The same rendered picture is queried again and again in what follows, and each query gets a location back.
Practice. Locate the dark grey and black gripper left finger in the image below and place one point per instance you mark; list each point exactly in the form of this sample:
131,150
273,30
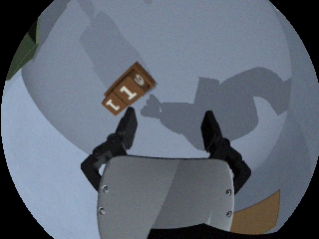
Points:
117,144

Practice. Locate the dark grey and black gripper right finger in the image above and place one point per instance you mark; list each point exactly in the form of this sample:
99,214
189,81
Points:
219,147

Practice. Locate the brown cube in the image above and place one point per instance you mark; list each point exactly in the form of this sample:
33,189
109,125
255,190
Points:
132,87
114,103

